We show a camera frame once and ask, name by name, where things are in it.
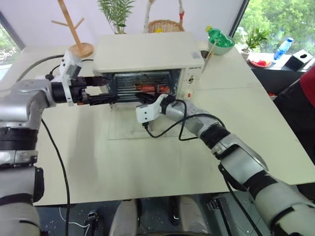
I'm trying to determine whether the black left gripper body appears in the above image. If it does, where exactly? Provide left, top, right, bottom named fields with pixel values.
left=69, top=77, right=91, bottom=106

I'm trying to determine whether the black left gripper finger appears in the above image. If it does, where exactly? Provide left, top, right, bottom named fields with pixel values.
left=88, top=94, right=120, bottom=106
left=85, top=76, right=110, bottom=88

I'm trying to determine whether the metal sausage tray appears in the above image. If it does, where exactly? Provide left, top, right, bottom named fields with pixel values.
left=113, top=72, right=176, bottom=97

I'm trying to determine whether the glass toaster oven door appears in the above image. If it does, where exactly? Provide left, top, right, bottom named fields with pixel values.
left=107, top=102, right=200, bottom=141

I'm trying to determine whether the cream toaster oven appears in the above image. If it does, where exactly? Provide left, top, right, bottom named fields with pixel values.
left=93, top=31, right=206, bottom=109

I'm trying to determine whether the wooden mug tree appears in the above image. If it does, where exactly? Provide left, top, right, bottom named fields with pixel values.
left=51, top=0, right=95, bottom=59

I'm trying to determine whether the green fern plant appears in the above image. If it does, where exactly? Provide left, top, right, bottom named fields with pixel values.
left=96, top=0, right=136, bottom=35

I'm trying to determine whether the wooden stick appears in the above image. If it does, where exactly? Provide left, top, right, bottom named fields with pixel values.
left=205, top=41, right=218, bottom=61

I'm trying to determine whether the green bowl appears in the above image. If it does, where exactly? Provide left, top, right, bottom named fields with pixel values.
left=207, top=35, right=236, bottom=56

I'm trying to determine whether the green plastic bottle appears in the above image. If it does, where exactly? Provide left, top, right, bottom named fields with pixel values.
left=205, top=24, right=234, bottom=48

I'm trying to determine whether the red plate with fruit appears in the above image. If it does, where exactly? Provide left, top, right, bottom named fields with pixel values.
left=248, top=57, right=273, bottom=68

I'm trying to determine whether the small potted green plant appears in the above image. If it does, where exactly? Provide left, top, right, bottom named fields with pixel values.
left=240, top=28, right=271, bottom=59

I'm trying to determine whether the grey rounded robot leg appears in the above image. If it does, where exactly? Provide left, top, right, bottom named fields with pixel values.
left=109, top=198, right=138, bottom=236
left=178, top=196, right=210, bottom=236

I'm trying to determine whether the black side counter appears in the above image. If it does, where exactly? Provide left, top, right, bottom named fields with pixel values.
left=246, top=56, right=315, bottom=97

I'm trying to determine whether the blue water bottle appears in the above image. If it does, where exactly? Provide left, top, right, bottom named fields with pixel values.
left=273, top=37, right=295, bottom=60

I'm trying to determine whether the black tissue box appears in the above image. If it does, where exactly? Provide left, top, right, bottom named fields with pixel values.
left=285, top=49, right=315, bottom=72

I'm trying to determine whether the person in red shirt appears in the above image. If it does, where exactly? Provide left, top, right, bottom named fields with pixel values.
left=273, top=58, right=315, bottom=161

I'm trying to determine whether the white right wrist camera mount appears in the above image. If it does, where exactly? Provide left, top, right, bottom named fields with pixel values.
left=135, top=94, right=168, bottom=124

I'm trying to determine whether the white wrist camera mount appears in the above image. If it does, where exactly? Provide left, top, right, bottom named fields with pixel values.
left=135, top=94, right=168, bottom=124
left=59, top=50, right=83, bottom=108

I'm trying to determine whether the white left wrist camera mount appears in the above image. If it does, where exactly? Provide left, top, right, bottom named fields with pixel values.
left=59, top=50, right=83, bottom=108

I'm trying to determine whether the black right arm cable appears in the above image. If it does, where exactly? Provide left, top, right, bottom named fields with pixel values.
left=142, top=99, right=227, bottom=142

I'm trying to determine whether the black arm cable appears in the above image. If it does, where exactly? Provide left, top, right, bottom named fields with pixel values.
left=40, top=117, right=71, bottom=236
left=142, top=99, right=227, bottom=142

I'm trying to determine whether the grey power cable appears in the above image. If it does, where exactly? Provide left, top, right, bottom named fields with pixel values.
left=14, top=55, right=65, bottom=82

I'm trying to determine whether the wicker basket with handle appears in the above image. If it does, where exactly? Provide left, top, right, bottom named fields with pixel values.
left=142, top=0, right=186, bottom=34

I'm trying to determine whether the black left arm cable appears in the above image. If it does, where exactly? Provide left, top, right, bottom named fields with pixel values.
left=40, top=117, right=71, bottom=236

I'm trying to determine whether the white floor cable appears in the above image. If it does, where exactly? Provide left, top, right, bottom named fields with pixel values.
left=58, top=207, right=92, bottom=236

